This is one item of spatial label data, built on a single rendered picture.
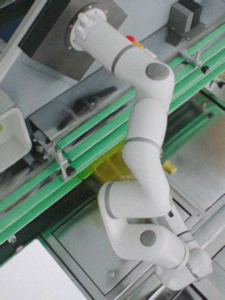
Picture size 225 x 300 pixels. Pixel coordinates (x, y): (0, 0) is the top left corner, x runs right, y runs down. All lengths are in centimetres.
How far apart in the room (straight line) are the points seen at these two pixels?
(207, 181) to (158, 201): 74
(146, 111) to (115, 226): 28
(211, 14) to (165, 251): 102
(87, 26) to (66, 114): 33
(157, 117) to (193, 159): 70
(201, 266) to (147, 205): 35
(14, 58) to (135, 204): 53
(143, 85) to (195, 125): 74
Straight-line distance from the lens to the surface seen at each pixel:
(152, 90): 98
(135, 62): 102
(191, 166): 159
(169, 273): 107
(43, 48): 109
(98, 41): 108
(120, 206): 89
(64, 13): 108
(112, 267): 137
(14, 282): 139
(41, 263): 139
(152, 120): 91
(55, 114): 131
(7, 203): 131
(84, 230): 141
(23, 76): 120
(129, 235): 94
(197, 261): 115
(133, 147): 87
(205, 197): 153
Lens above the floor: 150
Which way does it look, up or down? 23 degrees down
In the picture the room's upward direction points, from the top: 134 degrees clockwise
